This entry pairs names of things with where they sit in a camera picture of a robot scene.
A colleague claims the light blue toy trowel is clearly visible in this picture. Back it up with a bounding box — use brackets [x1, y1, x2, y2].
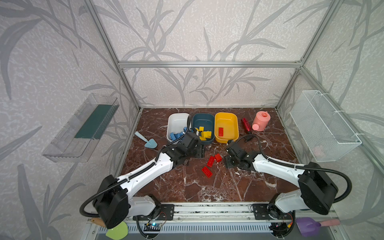
[135, 132, 158, 149]

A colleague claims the clear plastic wall shelf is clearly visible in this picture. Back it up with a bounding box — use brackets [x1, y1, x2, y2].
[42, 94, 120, 163]

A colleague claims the dark teal plastic bin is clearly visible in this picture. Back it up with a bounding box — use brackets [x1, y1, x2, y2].
[192, 113, 215, 146]

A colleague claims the pink toy watering can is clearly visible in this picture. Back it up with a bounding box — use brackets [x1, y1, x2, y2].
[252, 111, 271, 132]

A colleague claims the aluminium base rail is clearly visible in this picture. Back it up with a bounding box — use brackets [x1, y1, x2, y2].
[86, 201, 337, 235]

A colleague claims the yellow plastic bin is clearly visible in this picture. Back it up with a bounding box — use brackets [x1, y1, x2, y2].
[215, 112, 239, 144]

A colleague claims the white wire mesh basket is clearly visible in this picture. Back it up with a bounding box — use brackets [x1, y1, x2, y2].
[290, 90, 362, 162]

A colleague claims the small yellow lego brick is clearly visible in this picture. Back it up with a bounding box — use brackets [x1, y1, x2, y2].
[202, 131, 212, 139]

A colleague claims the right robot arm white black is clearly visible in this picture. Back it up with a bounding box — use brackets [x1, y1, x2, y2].
[225, 140, 353, 219]

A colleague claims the blue 2x4 lego brick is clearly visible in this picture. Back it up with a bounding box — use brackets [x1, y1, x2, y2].
[170, 133, 177, 141]

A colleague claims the purple toy shovel pink handle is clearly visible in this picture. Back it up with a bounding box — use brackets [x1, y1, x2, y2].
[296, 218, 341, 237]

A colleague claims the green toy spade wooden handle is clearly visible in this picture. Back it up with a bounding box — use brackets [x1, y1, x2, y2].
[91, 218, 129, 240]

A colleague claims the white plastic bin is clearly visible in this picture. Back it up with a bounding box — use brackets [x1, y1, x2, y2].
[167, 113, 191, 142]

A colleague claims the small red lego brick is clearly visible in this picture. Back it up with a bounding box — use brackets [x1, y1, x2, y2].
[215, 154, 223, 163]

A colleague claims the red and black hand tool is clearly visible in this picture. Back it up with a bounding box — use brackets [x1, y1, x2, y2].
[241, 118, 254, 142]

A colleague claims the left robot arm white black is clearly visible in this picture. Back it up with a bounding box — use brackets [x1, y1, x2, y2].
[79, 118, 202, 229]

